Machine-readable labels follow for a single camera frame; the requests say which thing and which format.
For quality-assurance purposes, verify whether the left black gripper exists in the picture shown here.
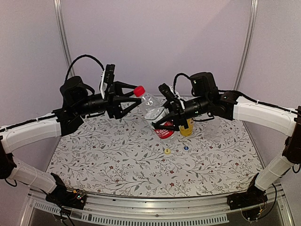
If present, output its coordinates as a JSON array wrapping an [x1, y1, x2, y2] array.
[[74, 81, 142, 119]]

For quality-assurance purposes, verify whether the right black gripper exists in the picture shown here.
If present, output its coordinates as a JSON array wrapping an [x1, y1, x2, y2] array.
[[152, 95, 210, 131]]

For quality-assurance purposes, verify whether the yellow juice bottle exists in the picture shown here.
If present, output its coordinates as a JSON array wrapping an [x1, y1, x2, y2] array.
[[178, 117, 195, 137]]

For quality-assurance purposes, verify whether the red bottle cap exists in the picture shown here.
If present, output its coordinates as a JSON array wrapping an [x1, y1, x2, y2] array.
[[133, 86, 146, 97]]

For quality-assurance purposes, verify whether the red cap water bottle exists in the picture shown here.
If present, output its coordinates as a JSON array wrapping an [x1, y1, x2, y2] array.
[[133, 86, 174, 143]]

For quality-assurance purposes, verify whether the yellow bottle cap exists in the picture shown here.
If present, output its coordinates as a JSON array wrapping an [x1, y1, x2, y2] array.
[[164, 149, 171, 154]]

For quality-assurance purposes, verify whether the clear plastic bottle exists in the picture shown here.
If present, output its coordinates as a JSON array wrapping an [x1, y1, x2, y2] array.
[[204, 117, 221, 139]]

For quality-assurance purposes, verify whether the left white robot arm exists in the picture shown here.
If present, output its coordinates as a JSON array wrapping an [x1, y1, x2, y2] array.
[[0, 76, 142, 204]]

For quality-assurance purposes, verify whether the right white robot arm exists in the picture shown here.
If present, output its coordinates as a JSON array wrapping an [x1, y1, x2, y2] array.
[[152, 72, 301, 205]]

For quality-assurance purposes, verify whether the floral patterned table mat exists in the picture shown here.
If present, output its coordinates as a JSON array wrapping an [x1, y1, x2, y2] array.
[[47, 108, 262, 197]]

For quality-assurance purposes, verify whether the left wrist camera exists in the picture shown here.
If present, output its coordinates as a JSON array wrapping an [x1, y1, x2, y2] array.
[[99, 64, 115, 99]]

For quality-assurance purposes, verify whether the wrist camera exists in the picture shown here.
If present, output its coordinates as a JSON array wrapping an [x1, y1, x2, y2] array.
[[158, 83, 184, 109], [99, 64, 115, 99]]

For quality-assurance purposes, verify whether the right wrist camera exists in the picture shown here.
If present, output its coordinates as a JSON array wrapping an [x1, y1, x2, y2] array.
[[158, 83, 184, 109]]

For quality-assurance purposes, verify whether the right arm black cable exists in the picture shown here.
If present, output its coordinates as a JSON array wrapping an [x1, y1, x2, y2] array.
[[173, 72, 192, 91]]

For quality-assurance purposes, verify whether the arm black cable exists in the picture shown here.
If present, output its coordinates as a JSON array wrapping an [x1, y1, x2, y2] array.
[[65, 54, 105, 81], [173, 72, 192, 91]]

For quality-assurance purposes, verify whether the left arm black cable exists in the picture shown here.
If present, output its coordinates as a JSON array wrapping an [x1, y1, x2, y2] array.
[[65, 54, 105, 81]]

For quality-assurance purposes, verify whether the right aluminium frame post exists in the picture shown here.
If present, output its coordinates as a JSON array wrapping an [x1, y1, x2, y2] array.
[[234, 0, 259, 90]]

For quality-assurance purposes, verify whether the aluminium frame post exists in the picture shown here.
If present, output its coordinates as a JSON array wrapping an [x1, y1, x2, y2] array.
[[234, 0, 259, 90], [53, 0, 72, 68]]

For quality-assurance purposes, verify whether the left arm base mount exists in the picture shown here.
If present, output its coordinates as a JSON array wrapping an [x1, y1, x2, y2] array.
[[46, 173, 87, 210]]

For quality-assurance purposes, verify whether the left aluminium frame post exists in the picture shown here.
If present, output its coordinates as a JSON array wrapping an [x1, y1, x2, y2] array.
[[53, 0, 72, 68]]

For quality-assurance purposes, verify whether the front aluminium rail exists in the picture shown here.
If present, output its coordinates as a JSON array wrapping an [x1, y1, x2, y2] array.
[[20, 184, 297, 226]]

